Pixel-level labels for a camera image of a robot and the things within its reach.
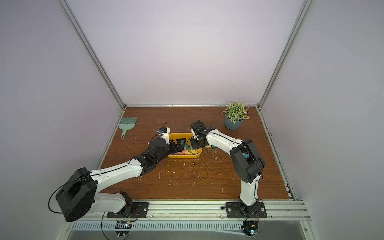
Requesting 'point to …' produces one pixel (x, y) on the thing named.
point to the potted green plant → (235, 112)
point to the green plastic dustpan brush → (127, 123)
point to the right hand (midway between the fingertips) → (195, 141)
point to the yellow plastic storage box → (187, 152)
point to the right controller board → (250, 228)
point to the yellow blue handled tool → (213, 146)
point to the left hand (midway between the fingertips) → (182, 139)
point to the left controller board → (123, 228)
